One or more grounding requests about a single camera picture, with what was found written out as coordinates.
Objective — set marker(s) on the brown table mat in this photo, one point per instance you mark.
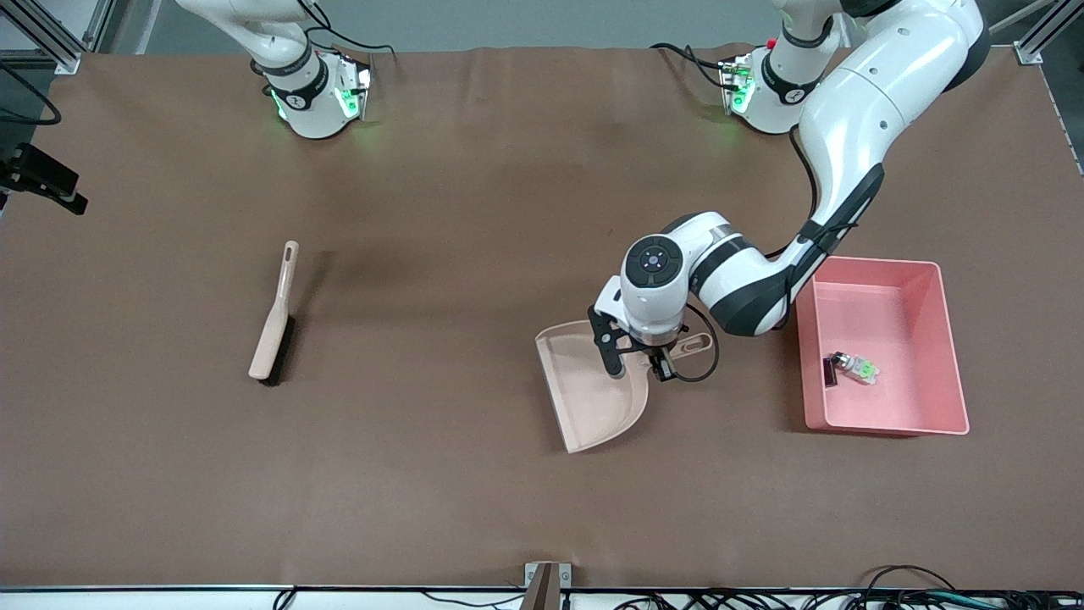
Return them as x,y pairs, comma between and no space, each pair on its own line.
508,212

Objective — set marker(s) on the aluminium frame profile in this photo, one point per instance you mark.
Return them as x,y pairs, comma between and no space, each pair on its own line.
1027,52
63,58

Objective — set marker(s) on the white green electronic switch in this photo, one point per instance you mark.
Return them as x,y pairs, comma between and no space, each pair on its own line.
860,368

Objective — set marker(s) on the beige plastic dustpan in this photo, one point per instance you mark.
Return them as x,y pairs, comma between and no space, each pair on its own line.
584,390

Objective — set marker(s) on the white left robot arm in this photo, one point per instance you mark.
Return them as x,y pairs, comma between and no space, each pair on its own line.
864,110

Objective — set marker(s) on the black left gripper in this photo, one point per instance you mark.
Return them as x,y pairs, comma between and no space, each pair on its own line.
660,359

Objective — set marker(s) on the grey metal camera bracket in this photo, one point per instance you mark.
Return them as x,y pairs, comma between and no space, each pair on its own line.
546,585

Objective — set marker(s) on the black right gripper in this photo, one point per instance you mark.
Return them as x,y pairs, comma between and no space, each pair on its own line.
44,171

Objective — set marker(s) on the pink plastic bin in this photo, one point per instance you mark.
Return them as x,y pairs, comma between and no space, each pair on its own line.
898,407

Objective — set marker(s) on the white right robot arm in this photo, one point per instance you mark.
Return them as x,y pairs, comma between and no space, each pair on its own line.
305,93

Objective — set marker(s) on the beige hand brush black bristles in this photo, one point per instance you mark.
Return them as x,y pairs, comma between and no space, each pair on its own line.
264,360

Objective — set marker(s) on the dark brown electronic component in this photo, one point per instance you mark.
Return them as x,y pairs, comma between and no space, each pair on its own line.
831,374

